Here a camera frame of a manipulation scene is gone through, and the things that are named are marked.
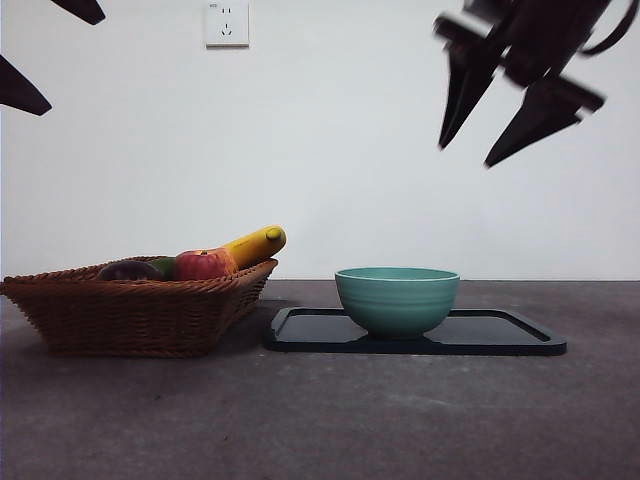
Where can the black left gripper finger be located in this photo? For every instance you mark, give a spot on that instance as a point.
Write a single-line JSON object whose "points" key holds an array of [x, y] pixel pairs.
{"points": [[85, 11], [20, 92]]}

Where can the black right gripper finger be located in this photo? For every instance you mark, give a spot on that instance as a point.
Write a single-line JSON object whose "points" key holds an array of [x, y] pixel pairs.
{"points": [[535, 125], [467, 90]]}

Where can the dark red plum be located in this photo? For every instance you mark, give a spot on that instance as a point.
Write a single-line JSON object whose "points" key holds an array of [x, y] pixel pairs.
{"points": [[127, 271]]}

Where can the teal ribbed bowl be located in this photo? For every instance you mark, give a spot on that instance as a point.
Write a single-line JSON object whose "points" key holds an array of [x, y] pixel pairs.
{"points": [[395, 305]]}

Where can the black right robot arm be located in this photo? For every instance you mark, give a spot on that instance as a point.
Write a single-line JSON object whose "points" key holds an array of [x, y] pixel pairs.
{"points": [[550, 25]]}

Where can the green avocado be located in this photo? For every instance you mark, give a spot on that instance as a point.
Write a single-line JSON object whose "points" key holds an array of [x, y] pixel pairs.
{"points": [[167, 267]]}

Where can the red yellow apple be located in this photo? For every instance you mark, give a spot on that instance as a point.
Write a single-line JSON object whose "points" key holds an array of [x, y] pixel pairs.
{"points": [[200, 266]]}

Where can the brown wicker basket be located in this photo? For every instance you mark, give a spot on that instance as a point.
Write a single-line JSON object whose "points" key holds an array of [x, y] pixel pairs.
{"points": [[135, 315]]}

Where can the yellow banana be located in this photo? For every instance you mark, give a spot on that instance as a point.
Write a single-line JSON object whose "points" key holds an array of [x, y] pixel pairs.
{"points": [[252, 245]]}

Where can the dark teal rectangular tray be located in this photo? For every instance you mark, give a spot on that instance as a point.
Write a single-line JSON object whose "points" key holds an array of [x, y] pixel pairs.
{"points": [[310, 332]]}

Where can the white wall socket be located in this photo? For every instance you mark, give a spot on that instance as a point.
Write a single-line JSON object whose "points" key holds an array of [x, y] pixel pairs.
{"points": [[227, 25]]}

